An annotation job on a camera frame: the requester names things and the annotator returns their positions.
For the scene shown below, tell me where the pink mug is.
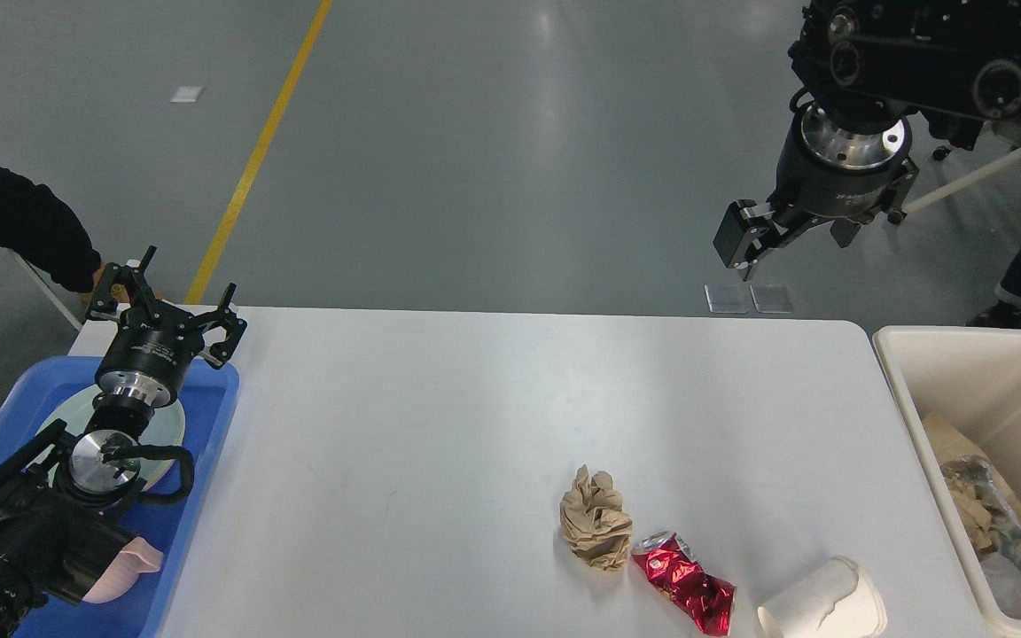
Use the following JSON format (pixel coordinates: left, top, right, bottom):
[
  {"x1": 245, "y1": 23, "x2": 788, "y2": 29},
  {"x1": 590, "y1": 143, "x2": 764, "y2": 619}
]
[{"x1": 82, "y1": 536, "x2": 165, "y2": 604}]

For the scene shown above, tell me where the person in black left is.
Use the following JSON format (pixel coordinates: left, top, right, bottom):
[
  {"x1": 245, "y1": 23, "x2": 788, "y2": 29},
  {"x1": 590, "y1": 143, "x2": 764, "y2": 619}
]
[{"x1": 0, "y1": 167, "x2": 103, "y2": 295}]

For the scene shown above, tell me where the white floor tag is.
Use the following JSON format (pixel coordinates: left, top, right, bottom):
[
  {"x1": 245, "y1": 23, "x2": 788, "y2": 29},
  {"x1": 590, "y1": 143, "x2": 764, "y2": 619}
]
[{"x1": 169, "y1": 85, "x2": 204, "y2": 104}]

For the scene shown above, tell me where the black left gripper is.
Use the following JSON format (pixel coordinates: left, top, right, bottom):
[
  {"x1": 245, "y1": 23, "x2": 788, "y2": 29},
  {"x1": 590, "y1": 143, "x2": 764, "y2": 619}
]
[{"x1": 85, "y1": 245, "x2": 247, "y2": 408}]

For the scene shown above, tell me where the large brown paper bag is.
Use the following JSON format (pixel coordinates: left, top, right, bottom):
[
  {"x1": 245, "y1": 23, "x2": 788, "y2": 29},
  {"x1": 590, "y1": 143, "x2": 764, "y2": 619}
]
[{"x1": 921, "y1": 413, "x2": 1002, "y2": 482}]

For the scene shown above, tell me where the beige plastic bin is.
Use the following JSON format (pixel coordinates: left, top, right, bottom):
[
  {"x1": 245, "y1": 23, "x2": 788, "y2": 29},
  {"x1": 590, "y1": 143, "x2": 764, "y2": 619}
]
[{"x1": 874, "y1": 326, "x2": 1021, "y2": 637}]

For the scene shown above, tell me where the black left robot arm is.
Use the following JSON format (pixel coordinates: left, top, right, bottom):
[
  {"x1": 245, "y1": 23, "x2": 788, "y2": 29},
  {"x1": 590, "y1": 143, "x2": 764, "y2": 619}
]
[{"x1": 0, "y1": 246, "x2": 247, "y2": 637}]

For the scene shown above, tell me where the crumpled brown paper ball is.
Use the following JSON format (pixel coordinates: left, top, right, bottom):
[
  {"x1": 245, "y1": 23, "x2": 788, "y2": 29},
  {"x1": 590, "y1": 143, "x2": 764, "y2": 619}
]
[{"x1": 558, "y1": 465, "x2": 633, "y2": 572}]

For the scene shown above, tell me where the white paper cup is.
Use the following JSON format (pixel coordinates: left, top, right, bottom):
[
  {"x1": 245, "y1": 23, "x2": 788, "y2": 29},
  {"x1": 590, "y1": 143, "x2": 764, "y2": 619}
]
[{"x1": 757, "y1": 555, "x2": 888, "y2": 637}]

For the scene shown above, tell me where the blue plastic tray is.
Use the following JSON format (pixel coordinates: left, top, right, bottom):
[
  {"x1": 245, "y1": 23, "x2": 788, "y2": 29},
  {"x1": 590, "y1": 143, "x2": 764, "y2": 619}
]
[{"x1": 0, "y1": 356, "x2": 239, "y2": 637}]

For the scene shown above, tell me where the tan boot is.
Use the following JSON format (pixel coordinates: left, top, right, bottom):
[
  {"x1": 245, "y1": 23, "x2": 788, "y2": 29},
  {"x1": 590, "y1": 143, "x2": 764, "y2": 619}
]
[{"x1": 80, "y1": 265, "x2": 168, "y2": 311}]

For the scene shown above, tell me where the right clear floor plate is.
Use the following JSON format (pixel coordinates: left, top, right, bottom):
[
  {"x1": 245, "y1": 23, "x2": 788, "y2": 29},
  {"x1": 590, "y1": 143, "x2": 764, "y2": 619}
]
[{"x1": 749, "y1": 284, "x2": 794, "y2": 315}]

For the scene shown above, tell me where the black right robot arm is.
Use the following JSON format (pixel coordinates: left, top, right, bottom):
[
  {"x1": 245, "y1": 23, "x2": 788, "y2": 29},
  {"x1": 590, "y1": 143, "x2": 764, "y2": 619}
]
[{"x1": 713, "y1": 1, "x2": 1021, "y2": 280}]

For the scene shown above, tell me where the left clear floor plate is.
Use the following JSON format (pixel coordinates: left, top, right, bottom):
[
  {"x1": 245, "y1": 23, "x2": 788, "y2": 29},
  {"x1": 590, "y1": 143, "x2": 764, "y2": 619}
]
[{"x1": 704, "y1": 284, "x2": 751, "y2": 315}]

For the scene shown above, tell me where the crushed red can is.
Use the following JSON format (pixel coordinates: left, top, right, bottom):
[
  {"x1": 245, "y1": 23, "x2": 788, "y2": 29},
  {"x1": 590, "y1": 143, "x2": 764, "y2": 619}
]
[{"x1": 631, "y1": 532, "x2": 737, "y2": 637}]

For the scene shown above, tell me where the paper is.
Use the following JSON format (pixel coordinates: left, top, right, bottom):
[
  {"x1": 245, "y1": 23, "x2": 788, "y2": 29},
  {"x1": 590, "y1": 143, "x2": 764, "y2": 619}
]
[{"x1": 944, "y1": 475, "x2": 1021, "y2": 557}]

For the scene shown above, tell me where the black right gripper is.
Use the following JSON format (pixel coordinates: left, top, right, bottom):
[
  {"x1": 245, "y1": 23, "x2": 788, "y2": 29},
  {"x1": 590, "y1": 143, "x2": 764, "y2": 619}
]
[{"x1": 713, "y1": 105, "x2": 918, "y2": 282}]

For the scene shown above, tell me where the clear floor plate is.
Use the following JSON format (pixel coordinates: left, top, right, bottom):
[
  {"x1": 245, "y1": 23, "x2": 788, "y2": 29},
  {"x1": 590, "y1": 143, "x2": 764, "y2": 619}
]
[
  {"x1": 704, "y1": 284, "x2": 751, "y2": 315},
  {"x1": 749, "y1": 284, "x2": 794, "y2": 315}
]

